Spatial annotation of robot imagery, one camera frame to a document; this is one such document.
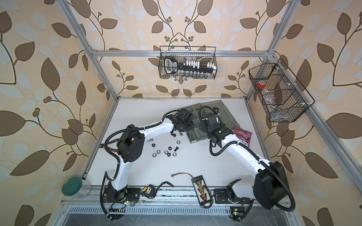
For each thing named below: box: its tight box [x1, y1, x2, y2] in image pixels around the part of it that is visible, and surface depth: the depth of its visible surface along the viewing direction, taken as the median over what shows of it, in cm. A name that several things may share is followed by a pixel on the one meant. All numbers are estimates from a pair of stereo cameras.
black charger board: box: [191, 175, 212, 207], surface depth 77 cm
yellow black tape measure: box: [140, 184, 157, 199], surface depth 75 cm
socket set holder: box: [164, 55, 217, 79], surface depth 86 cm
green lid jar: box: [61, 177, 91, 199], surface depth 70 cm
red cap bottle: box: [256, 80, 267, 89], surface depth 90 cm
